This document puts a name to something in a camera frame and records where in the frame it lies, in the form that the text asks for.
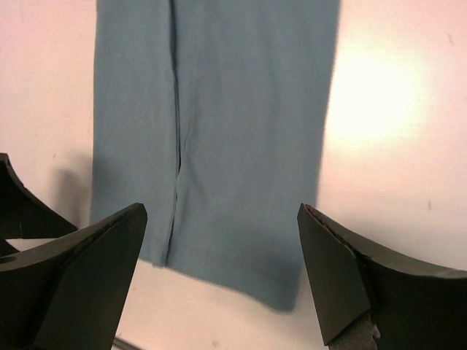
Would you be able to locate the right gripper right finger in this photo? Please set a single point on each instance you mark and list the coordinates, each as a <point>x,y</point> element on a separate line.
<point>368,296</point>

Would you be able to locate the blue t-shirt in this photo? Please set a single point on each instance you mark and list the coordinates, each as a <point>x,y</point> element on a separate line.
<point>211,114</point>

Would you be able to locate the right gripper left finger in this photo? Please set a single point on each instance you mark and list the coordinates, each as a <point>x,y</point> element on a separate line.
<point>69,293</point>

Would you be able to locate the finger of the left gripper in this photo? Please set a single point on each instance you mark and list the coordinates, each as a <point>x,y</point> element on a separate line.
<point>23,215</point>

